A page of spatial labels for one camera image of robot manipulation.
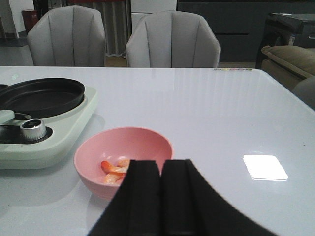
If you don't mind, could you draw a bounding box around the red bin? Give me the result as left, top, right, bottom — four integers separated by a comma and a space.
22, 9, 38, 33

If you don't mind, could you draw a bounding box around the green breakfast maker base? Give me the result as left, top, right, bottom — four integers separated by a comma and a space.
0, 87, 98, 169

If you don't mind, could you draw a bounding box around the grey chair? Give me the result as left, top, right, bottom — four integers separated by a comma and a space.
27, 5, 106, 67
126, 11, 221, 68

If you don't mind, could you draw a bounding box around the orange shrimp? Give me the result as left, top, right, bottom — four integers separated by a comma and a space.
103, 172, 126, 185
101, 159, 130, 174

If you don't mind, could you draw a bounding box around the grey right chair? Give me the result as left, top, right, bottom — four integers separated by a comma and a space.
126, 11, 221, 68

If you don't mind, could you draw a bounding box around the grey left chair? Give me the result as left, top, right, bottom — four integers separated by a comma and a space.
27, 5, 106, 67

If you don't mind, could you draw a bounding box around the black round frying pan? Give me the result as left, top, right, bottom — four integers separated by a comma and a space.
0, 78, 85, 118

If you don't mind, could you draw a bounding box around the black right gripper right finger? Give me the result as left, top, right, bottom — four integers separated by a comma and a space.
161, 159, 273, 236

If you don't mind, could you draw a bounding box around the silver right control knob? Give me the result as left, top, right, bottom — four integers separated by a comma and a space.
20, 119, 47, 141

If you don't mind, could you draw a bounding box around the green pan handle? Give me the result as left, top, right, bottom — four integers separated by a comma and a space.
0, 110, 15, 125

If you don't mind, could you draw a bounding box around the pink bowl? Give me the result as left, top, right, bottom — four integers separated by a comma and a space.
73, 127, 174, 200

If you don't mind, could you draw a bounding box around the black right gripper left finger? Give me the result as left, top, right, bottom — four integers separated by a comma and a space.
88, 160, 161, 236

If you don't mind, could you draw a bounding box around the black cabinet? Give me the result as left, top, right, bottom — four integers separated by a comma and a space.
255, 13, 315, 69

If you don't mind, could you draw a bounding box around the white refrigerator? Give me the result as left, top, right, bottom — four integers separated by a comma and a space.
130, 0, 177, 35

